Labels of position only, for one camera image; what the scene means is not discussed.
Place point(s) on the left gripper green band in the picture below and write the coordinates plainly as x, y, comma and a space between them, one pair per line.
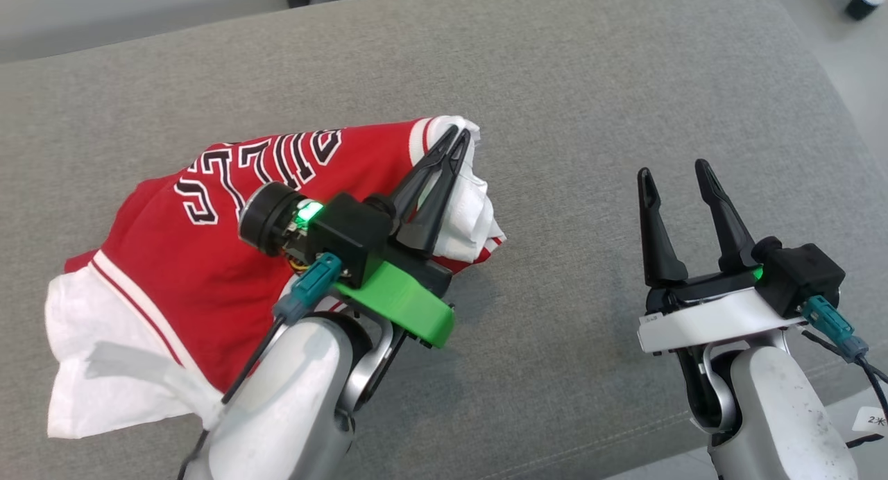
399, 300

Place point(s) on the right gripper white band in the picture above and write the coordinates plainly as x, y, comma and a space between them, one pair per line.
714, 320

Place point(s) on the red white basketball jersey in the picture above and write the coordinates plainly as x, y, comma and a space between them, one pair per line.
208, 258

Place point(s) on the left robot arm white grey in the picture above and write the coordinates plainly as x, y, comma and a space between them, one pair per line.
291, 397

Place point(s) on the white paper label sticker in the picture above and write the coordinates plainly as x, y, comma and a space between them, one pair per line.
873, 420

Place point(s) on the black caster wheel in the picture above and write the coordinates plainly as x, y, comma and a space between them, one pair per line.
860, 1

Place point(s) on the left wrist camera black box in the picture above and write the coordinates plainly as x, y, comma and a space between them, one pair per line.
347, 234

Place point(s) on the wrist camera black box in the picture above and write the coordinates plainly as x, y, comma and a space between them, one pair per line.
347, 234
801, 275

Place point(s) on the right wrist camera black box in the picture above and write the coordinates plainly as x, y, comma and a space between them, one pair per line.
801, 275

